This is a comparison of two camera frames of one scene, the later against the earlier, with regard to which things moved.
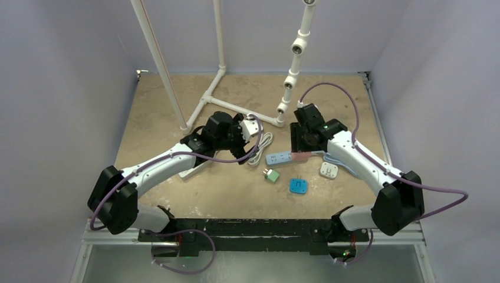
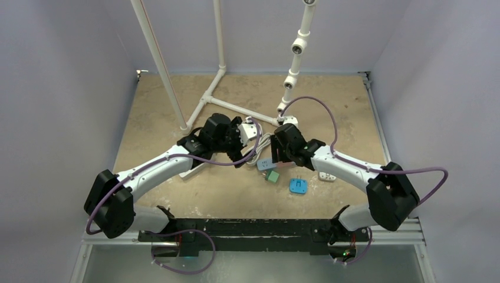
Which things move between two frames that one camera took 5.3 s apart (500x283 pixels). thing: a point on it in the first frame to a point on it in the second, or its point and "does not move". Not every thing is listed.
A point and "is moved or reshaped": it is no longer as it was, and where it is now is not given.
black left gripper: (236, 127) does not move
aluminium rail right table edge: (366, 78) does not move
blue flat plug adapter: (298, 186) does not move
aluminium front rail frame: (408, 233) does not move
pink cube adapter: (301, 155) is moved or reshaped
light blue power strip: (279, 157) is moved or reshaped
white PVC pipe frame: (298, 48) does not move
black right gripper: (298, 144) to (278, 149)
